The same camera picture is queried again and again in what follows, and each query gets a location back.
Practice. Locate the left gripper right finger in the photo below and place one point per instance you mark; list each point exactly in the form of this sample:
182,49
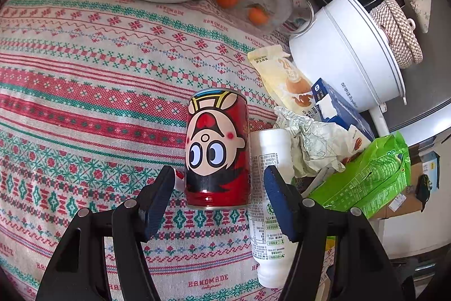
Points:
361,269

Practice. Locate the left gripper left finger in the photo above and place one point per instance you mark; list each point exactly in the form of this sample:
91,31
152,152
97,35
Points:
77,269

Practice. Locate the red cartoon drink can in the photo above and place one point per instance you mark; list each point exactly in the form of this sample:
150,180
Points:
217,163

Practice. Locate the white plastic bottle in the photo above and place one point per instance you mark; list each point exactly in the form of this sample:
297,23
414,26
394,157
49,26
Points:
271,163

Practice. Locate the green snack bag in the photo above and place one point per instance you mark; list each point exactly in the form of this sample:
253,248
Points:
371,181

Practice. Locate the cardboard box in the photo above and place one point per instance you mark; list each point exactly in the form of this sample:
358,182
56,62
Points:
405,202

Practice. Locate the crumpled paper wrapper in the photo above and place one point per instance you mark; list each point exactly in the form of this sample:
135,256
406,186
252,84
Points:
315,145

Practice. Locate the blue white carton box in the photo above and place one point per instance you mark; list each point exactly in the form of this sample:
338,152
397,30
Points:
334,108

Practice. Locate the cream ice cream wrapper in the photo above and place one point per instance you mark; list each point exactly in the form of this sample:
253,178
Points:
284,82

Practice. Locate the red green patterned tablecloth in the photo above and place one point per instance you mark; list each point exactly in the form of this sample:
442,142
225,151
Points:
94,98

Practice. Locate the white electric cooking pot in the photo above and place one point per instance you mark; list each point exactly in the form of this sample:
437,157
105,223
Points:
343,46

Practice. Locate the mandarin inside teapot right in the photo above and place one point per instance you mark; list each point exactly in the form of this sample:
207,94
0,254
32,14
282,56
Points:
257,15

